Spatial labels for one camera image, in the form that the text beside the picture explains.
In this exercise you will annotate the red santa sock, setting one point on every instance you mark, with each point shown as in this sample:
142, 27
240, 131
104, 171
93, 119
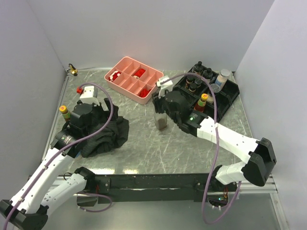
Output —
114, 75
139, 73

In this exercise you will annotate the glass oil bottle gold spout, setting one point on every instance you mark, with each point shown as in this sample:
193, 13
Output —
160, 120

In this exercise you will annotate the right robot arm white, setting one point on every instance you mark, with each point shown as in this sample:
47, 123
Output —
257, 157

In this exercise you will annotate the brown spice bottle black cap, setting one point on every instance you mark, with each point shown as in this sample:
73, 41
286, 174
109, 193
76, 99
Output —
198, 68

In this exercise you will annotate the red santa sock middle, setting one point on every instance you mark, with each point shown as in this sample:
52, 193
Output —
139, 73

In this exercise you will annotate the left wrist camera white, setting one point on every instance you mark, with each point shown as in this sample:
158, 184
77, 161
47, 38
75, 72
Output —
88, 95

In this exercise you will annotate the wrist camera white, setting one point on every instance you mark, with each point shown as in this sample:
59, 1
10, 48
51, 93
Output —
88, 95
164, 85

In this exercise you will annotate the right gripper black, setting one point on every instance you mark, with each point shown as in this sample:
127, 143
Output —
157, 101

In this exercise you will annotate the sauce bottle yellow cap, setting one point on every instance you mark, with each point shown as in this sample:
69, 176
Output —
201, 103
65, 113

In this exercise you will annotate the white salt bottle black cap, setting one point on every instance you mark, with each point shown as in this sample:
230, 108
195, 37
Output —
208, 74

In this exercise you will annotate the black base beam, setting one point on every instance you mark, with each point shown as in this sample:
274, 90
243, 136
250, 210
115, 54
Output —
146, 187

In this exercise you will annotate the dark spice jar black lid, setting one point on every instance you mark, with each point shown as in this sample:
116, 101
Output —
192, 87

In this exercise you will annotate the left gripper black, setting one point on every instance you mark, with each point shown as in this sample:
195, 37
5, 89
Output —
104, 114

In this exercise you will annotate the aluminium rail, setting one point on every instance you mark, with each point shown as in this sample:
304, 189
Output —
248, 188

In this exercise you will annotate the pink divided organizer tray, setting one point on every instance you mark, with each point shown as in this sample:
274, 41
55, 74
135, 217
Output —
129, 86

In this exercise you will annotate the black compartment bin rack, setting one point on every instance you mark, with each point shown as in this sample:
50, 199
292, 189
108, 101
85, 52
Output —
225, 97

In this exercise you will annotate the black cloth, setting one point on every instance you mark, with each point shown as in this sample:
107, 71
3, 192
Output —
113, 136

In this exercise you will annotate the blue label jar under arm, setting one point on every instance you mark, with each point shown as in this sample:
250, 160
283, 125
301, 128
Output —
78, 157

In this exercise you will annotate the red santa sock left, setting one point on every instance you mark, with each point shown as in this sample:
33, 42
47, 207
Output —
114, 75

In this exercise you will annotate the red sock front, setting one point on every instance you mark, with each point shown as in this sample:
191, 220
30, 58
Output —
144, 92

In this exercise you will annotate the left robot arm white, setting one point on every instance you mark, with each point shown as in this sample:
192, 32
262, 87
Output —
30, 208

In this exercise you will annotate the blue label white granule bottle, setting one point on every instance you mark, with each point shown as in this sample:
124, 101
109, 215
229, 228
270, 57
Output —
223, 77

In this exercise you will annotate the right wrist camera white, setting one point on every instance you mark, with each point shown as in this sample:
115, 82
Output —
164, 85

